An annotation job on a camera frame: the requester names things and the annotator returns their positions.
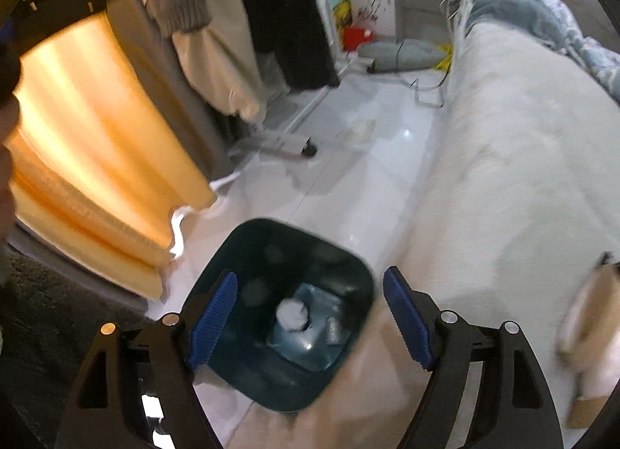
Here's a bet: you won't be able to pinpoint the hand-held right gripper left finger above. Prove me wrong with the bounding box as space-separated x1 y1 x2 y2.
55 271 238 449

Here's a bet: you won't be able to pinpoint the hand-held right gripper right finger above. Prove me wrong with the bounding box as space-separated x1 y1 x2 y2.
382 266 565 449

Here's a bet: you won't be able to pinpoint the dark teal trash bin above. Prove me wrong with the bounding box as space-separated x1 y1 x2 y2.
177 218 376 413

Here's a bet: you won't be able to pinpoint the cardboard tube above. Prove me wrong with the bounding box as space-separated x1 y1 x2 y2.
557 251 620 430

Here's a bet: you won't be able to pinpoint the grey knit sweater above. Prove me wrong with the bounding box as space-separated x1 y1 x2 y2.
143 0 214 38

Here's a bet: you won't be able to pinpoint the white crumpled paper ball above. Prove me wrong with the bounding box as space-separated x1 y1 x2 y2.
275 298 311 332

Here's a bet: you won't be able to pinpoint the clear plastic packaging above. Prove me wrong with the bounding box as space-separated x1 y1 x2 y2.
266 283 357 372

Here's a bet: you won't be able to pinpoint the white sheer curtain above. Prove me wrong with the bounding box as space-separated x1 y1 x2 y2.
167 170 243 256

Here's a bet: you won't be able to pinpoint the beige coat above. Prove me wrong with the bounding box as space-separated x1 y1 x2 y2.
172 0 265 123

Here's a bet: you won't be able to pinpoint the grey curtain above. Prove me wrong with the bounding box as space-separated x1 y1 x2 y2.
104 0 238 183

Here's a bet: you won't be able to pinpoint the black coat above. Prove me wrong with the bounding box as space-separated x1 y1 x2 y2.
241 0 340 90

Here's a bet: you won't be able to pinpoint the dark carpet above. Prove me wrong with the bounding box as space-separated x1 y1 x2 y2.
0 246 151 449

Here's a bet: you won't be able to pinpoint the orange curtain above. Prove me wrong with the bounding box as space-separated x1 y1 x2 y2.
5 0 219 302

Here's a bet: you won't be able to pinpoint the light fleece bed blanket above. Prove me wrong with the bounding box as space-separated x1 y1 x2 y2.
378 0 620 449

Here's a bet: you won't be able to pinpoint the green yellow picture board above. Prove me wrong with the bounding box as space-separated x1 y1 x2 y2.
327 0 352 50

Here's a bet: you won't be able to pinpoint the red box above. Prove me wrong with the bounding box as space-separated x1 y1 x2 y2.
343 27 374 50

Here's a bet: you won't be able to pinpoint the grey floor cushion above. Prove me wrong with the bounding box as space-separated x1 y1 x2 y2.
357 39 449 73

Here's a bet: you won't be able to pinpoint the blue patterned quilt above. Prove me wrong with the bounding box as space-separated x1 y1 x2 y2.
499 0 620 101

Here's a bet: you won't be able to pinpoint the flower wall sticker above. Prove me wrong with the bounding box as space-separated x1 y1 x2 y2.
357 0 394 19

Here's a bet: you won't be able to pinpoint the black cable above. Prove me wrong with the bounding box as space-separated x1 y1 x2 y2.
393 40 451 91

